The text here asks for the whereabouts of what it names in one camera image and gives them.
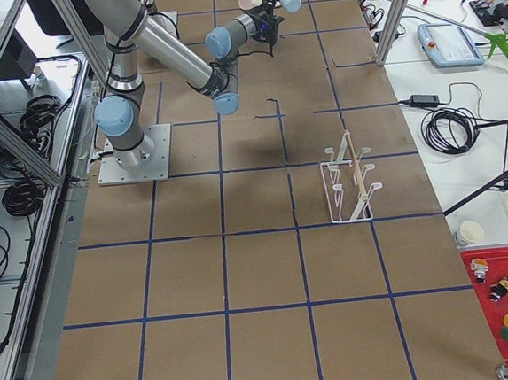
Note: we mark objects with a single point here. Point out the paper cup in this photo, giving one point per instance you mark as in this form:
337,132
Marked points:
469,232

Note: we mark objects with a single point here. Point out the black power adapter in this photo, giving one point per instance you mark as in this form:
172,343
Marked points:
427,101

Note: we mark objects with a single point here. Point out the right teach pendant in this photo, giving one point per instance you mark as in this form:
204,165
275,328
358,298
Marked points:
448,46

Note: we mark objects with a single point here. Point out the green plastic grabber tool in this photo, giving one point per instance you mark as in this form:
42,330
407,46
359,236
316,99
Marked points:
497,42

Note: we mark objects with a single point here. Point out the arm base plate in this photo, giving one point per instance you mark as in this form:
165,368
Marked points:
149,161

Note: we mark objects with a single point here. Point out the white wire cup rack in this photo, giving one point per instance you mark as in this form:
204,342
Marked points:
344,176

